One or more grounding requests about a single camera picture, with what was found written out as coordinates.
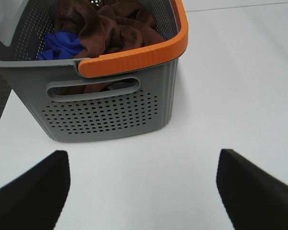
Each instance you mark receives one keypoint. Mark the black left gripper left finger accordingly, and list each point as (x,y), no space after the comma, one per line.
(35,199)

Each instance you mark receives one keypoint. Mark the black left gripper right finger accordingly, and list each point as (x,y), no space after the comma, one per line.
(253,199)

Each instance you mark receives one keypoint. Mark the brown towel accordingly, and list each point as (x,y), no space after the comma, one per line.
(114,26)

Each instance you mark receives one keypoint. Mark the grey basket with orange rim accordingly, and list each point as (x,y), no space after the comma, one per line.
(89,99)

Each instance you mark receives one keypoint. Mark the blue cloth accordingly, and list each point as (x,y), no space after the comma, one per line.
(60,45)

